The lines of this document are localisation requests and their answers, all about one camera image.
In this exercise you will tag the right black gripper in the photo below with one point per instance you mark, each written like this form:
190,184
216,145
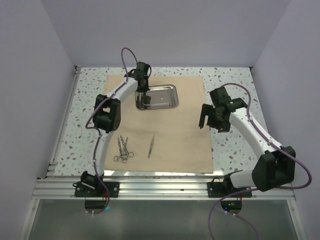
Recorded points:
207,109

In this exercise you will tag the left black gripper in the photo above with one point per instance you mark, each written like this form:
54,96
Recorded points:
146,88

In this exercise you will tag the steel instrument tray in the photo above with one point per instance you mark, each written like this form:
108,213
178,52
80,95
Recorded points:
167,96

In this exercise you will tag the beige cloth wrap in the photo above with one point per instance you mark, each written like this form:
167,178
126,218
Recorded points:
180,146

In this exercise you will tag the steel tweezers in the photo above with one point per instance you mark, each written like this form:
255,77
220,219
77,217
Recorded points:
148,100
151,146

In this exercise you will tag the steel forceps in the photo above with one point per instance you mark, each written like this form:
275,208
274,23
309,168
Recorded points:
126,152

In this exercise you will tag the steel surgical scissors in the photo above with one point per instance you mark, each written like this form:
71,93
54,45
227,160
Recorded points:
120,157

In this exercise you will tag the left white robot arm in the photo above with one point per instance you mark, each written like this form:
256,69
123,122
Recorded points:
106,119

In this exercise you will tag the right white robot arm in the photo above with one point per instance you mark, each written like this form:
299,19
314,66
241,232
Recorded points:
275,166

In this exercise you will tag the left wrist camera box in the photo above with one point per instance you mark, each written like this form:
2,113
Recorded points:
144,68

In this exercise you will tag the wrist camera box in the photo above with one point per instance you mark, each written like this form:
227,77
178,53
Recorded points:
219,95
144,68

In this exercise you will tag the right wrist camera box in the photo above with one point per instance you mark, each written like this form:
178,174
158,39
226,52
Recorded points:
219,95

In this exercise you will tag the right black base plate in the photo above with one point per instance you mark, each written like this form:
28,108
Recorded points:
218,188

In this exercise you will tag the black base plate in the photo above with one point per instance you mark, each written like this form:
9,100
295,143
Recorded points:
90,187
218,188

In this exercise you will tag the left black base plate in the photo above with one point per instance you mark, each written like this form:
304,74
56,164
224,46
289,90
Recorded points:
90,187

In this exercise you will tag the aluminium front rail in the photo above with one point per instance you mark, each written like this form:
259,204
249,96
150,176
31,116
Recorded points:
131,188

